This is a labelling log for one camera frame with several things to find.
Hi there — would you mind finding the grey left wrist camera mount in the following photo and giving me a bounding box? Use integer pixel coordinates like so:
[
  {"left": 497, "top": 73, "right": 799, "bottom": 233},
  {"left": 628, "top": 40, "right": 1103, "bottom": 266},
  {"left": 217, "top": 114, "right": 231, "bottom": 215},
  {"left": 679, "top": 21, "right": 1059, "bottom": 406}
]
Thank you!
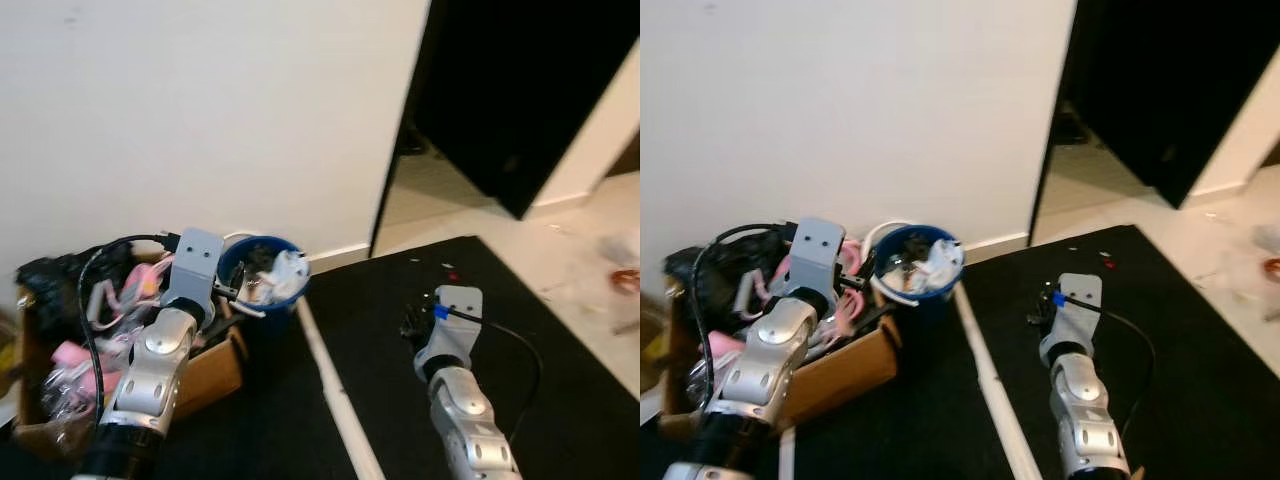
[
  {"left": 160, "top": 228, "right": 226, "bottom": 306},
  {"left": 785, "top": 217, "right": 847, "bottom": 301}
]

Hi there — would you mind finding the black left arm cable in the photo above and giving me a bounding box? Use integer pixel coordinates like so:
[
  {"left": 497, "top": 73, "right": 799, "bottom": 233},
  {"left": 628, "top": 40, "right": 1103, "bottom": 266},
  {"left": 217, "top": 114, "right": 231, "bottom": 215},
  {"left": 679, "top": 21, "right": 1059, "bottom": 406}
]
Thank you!
[
  {"left": 76, "top": 233, "right": 181, "bottom": 431},
  {"left": 690, "top": 223, "right": 796, "bottom": 401}
]

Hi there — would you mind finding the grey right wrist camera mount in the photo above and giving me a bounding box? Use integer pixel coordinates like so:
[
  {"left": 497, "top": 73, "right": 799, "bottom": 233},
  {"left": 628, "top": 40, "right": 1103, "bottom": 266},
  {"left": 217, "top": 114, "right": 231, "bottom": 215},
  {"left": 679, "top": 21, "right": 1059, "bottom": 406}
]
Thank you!
[
  {"left": 415, "top": 285, "right": 486, "bottom": 376},
  {"left": 1040, "top": 273, "right": 1103, "bottom": 366}
]

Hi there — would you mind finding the white crumpled paper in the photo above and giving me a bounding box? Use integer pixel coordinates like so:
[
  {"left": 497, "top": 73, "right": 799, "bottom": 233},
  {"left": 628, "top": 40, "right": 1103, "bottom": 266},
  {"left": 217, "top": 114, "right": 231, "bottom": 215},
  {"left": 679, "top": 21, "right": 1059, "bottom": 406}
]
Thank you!
[
  {"left": 920, "top": 238, "right": 963, "bottom": 286},
  {"left": 268, "top": 250, "right": 309, "bottom": 296}
]

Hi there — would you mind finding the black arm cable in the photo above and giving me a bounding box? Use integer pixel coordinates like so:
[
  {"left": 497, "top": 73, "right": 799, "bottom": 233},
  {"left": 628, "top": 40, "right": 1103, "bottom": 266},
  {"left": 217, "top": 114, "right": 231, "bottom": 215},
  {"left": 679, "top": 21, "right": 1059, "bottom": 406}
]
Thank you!
[
  {"left": 690, "top": 223, "right": 796, "bottom": 401},
  {"left": 1060, "top": 295, "right": 1158, "bottom": 441},
  {"left": 445, "top": 310, "right": 543, "bottom": 441},
  {"left": 76, "top": 233, "right": 181, "bottom": 431}
]

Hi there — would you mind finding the pink plastic wrapper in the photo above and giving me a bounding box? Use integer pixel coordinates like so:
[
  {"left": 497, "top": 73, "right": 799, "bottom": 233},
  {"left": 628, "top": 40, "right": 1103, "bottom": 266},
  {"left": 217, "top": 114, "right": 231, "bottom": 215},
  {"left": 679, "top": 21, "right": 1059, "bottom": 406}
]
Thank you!
[
  {"left": 52, "top": 340, "right": 113, "bottom": 396},
  {"left": 708, "top": 333, "right": 749, "bottom": 363}
]

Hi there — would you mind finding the black floor mat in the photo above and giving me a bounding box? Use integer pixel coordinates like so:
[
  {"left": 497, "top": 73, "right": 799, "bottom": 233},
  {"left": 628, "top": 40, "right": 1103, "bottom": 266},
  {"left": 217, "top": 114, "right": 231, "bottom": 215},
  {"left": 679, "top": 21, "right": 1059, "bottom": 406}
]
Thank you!
[
  {"left": 640, "top": 225, "right": 1280, "bottom": 480},
  {"left": 0, "top": 235, "right": 641, "bottom": 480}
]

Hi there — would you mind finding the cardboard box full of trash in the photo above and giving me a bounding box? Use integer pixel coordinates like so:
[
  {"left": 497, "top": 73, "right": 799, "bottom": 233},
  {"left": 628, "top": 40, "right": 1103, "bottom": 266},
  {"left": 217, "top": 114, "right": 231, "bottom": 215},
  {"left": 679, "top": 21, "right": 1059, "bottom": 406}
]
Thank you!
[
  {"left": 12, "top": 240, "right": 249, "bottom": 461},
  {"left": 655, "top": 235, "right": 901, "bottom": 441}
]

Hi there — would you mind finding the blue rubbish bucket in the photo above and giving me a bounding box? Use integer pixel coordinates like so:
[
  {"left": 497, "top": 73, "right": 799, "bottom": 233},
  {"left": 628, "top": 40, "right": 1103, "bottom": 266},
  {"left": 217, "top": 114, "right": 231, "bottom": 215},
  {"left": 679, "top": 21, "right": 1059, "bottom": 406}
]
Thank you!
[
  {"left": 215, "top": 232, "right": 309, "bottom": 323},
  {"left": 865, "top": 221, "right": 966, "bottom": 331}
]

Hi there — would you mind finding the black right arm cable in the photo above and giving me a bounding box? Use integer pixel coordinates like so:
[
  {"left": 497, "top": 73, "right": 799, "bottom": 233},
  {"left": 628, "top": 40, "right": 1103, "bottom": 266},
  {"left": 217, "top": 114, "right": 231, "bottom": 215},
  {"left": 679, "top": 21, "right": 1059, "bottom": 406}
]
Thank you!
[
  {"left": 445, "top": 310, "right": 543, "bottom": 441},
  {"left": 1060, "top": 295, "right": 1158, "bottom": 441}
]

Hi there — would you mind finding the black door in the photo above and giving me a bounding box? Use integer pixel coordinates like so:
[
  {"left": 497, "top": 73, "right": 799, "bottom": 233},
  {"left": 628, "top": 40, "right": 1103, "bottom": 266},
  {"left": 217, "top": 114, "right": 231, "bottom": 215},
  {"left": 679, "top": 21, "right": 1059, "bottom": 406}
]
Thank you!
[
  {"left": 1065, "top": 0, "right": 1280, "bottom": 209},
  {"left": 405, "top": 0, "right": 641, "bottom": 221}
]

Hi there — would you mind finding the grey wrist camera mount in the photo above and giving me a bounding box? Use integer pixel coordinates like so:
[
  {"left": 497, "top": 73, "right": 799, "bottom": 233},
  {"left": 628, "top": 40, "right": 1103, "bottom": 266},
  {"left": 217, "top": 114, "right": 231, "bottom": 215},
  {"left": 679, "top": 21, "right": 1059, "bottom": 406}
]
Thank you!
[
  {"left": 415, "top": 285, "right": 486, "bottom": 376},
  {"left": 160, "top": 228, "right": 226, "bottom": 306},
  {"left": 785, "top": 217, "right": 847, "bottom": 301},
  {"left": 1040, "top": 273, "right": 1103, "bottom": 366}
]

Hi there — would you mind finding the black plastic bag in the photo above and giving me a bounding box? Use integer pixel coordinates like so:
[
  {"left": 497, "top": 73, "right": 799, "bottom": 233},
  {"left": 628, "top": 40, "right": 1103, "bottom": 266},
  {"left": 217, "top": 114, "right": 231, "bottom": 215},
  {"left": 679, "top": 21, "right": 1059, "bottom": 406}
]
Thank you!
[
  {"left": 15, "top": 243, "right": 136, "bottom": 301},
  {"left": 665, "top": 228, "right": 791, "bottom": 301}
]

